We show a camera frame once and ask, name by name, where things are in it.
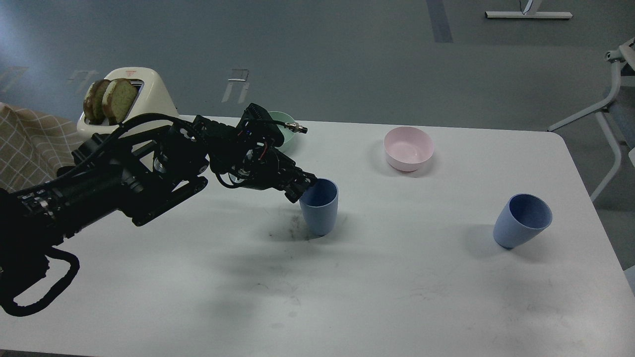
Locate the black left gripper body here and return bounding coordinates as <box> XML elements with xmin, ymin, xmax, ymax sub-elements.
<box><xmin>208</xmin><ymin>103</ymin><xmax>306</xmax><ymax>192</ymax></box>

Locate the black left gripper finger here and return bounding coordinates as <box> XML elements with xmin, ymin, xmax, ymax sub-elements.
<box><xmin>284</xmin><ymin>173</ymin><xmax>318</xmax><ymax>203</ymax></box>

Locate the blue cup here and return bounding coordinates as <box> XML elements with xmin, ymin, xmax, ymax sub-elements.
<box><xmin>493</xmin><ymin>193</ymin><xmax>553</xmax><ymax>249</ymax></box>
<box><xmin>299</xmin><ymin>178</ymin><xmax>339</xmax><ymax>237</ymax></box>

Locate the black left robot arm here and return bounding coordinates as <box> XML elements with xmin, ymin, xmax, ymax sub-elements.
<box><xmin>1</xmin><ymin>104</ymin><xmax>317</xmax><ymax>317</ymax></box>

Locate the green bowl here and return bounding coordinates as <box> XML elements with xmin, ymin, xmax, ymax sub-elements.
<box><xmin>268</xmin><ymin>111</ymin><xmax>295</xmax><ymax>152</ymax></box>

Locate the pink bowl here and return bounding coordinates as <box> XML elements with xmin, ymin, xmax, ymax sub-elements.
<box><xmin>383</xmin><ymin>126</ymin><xmax>435</xmax><ymax>172</ymax></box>

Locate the cream toaster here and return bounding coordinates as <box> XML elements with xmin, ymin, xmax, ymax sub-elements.
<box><xmin>76</xmin><ymin>67</ymin><xmax>179</xmax><ymax>140</ymax></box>

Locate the toast slice front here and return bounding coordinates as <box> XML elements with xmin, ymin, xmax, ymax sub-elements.
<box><xmin>102</xmin><ymin>78</ymin><xmax>137</xmax><ymax>125</ymax></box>

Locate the toast slice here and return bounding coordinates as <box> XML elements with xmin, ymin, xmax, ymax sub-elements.
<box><xmin>82</xmin><ymin>79</ymin><xmax>111</xmax><ymax>125</ymax></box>
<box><xmin>102</xmin><ymin>78</ymin><xmax>137</xmax><ymax>125</ymax></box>

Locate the toast slice back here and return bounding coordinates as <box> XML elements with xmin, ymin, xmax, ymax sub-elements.
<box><xmin>82</xmin><ymin>79</ymin><xmax>111</xmax><ymax>125</ymax></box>

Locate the white desk foot far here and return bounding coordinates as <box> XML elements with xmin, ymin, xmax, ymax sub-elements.
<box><xmin>484</xmin><ymin>0</ymin><xmax>573</xmax><ymax>20</ymax></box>

